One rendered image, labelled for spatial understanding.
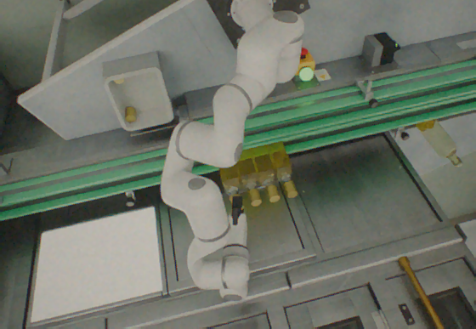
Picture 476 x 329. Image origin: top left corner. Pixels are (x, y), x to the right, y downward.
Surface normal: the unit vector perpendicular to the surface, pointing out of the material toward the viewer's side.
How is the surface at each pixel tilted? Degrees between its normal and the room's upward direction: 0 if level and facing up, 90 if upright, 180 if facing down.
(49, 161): 90
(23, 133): 90
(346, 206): 91
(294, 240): 90
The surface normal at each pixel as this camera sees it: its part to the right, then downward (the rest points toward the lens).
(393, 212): -0.09, -0.66
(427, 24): 0.22, 0.72
